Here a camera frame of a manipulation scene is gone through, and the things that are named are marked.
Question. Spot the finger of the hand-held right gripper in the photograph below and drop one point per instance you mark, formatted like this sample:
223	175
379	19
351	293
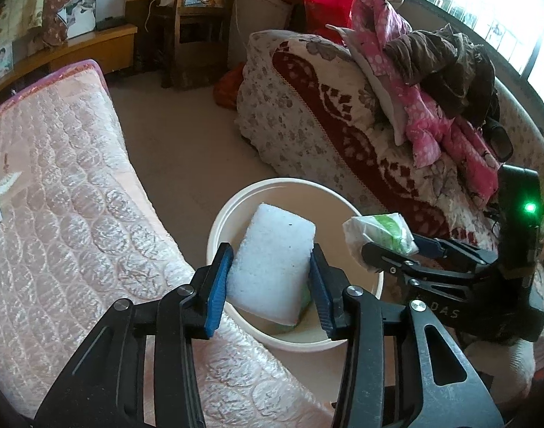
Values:
401	267
425	245

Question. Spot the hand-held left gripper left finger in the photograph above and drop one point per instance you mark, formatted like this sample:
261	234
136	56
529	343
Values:
218	285

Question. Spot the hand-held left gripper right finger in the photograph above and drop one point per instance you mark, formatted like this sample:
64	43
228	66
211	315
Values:
321	290

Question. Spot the white green tissue packet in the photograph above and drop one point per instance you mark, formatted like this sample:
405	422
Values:
379	232

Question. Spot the white foam sponge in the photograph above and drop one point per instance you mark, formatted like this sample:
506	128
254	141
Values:
267	258

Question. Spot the white plastic bucket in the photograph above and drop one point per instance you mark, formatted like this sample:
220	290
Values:
298	196

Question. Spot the black pouch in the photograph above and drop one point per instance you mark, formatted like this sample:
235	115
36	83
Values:
497	140

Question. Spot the pink dotted garment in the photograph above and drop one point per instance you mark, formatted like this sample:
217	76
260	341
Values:
428	116

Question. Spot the beige floral sofa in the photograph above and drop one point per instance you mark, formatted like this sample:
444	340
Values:
530	142

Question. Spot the white pillow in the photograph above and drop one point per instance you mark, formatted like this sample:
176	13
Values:
388	102

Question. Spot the pink quilted mattress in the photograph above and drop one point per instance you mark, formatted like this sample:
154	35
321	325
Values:
67	187

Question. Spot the brown garment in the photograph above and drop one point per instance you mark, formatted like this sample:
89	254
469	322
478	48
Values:
450	62

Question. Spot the floral red white sofa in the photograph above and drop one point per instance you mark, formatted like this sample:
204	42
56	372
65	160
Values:
307	98

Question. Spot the orange cloth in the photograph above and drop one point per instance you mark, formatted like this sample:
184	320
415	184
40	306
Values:
227	84

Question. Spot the wooden chair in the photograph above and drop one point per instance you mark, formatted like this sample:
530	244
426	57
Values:
196	44

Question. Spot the window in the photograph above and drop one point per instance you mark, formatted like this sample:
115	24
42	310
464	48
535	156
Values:
490	0

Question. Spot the red bag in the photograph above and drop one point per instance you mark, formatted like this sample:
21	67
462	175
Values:
325	9

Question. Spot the wooden cabinet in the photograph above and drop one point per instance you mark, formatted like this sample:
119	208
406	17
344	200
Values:
93	49

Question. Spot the black box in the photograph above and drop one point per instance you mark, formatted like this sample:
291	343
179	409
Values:
109	23

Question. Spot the brown dotted cloth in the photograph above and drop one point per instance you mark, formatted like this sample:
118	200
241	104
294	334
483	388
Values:
60	13

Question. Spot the yellow floral cloth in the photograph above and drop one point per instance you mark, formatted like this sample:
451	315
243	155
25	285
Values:
18	4

